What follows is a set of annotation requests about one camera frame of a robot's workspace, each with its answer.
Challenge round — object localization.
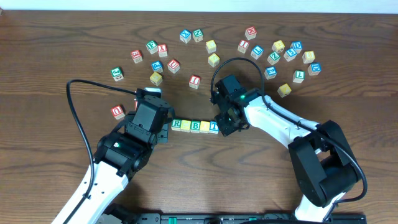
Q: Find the green 7 block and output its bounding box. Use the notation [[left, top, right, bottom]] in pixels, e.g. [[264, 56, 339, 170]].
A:
[[292, 70, 305, 83]]

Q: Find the green Z block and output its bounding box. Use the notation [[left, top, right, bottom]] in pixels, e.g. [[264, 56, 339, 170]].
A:
[[267, 52, 280, 65]]

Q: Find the red i block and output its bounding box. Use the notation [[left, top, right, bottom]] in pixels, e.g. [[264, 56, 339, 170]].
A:
[[238, 40, 249, 54], [188, 75, 201, 89]]

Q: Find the blue X block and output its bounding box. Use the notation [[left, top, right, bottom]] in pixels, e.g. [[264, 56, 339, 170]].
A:
[[179, 29, 192, 44]]

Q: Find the blue T block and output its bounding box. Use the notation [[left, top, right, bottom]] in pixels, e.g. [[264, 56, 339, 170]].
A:
[[209, 121, 219, 134]]

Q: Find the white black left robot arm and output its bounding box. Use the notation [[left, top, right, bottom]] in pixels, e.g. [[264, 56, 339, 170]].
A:
[[53, 95, 175, 223]]

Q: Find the red Y block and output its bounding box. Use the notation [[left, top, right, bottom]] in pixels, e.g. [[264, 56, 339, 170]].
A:
[[157, 44, 168, 57]]

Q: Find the red block top right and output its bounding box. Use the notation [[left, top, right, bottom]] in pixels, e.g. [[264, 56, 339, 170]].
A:
[[245, 26, 257, 40]]

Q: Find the yellow block soccer side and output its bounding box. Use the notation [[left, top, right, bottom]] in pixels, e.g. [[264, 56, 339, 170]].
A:
[[272, 40, 285, 54]]

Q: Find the yellow block by P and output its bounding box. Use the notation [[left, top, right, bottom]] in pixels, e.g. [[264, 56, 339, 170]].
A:
[[150, 72, 163, 86]]

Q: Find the red U block near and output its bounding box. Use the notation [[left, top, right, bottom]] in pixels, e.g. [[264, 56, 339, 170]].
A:
[[111, 105, 125, 119]]

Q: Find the yellow o block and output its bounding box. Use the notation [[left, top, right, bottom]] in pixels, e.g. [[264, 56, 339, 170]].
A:
[[180, 119, 191, 133], [200, 121, 210, 133]]

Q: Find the yellow block lower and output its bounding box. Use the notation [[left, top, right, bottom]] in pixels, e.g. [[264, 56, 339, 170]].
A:
[[208, 53, 220, 67]]

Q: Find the blue 2 block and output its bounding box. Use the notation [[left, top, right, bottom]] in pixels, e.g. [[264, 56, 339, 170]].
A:
[[264, 66, 277, 80]]

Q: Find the yellow block upper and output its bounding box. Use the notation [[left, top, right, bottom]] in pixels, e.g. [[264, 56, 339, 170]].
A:
[[205, 40, 217, 54]]

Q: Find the yellow O block front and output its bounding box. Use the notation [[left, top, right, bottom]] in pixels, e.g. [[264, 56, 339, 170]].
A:
[[180, 119, 191, 133]]

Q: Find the red U block middle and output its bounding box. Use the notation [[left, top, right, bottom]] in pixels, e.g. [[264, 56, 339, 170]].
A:
[[167, 59, 180, 73]]

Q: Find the red I block left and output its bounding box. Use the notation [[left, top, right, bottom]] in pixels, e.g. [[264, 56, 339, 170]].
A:
[[188, 75, 201, 89]]

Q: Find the blue P block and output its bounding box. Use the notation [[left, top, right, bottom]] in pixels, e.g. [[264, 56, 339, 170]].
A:
[[151, 60, 163, 73]]

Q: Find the blue 5 block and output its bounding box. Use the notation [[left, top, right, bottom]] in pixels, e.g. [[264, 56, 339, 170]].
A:
[[284, 48, 297, 62]]

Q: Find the red G block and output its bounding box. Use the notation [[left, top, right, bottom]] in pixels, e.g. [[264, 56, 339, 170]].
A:
[[131, 50, 143, 63]]

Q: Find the green F block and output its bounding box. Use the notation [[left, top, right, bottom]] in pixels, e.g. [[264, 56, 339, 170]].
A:
[[146, 40, 158, 54]]

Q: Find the blue d block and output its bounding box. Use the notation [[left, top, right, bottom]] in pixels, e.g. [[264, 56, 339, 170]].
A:
[[290, 41, 303, 54], [308, 63, 322, 76]]

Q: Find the blue D block upper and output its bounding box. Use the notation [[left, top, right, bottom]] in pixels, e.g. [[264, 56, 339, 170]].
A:
[[290, 41, 303, 54]]

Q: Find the red I block right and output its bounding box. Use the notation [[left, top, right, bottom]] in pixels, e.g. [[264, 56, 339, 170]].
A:
[[238, 40, 249, 54]]

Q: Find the blue L block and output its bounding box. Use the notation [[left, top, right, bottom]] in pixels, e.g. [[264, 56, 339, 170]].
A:
[[251, 45, 264, 60]]

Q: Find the blue D block right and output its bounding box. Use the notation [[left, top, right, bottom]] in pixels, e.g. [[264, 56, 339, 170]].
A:
[[308, 63, 322, 76]]

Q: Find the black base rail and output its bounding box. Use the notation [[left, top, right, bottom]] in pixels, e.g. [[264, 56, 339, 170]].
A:
[[124, 212, 368, 224]]

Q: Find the red u block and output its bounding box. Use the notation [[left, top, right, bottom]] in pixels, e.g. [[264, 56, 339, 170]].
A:
[[111, 105, 125, 119], [167, 59, 180, 73]]

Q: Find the green B block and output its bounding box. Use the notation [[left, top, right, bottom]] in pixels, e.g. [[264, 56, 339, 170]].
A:
[[190, 121, 201, 133]]

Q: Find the green J block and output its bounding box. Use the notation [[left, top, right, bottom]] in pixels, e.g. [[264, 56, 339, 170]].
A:
[[111, 67, 124, 82]]

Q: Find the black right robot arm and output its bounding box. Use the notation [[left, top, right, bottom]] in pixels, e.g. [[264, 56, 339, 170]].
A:
[[211, 87, 368, 223]]

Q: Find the yellow 8 block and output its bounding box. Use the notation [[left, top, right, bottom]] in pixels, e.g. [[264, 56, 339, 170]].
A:
[[302, 51, 315, 64]]

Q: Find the yellow K block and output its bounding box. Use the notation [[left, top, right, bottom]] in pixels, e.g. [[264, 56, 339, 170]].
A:
[[277, 83, 292, 98]]

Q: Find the green R block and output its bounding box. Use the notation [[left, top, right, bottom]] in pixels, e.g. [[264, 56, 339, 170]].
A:
[[171, 119, 182, 131]]

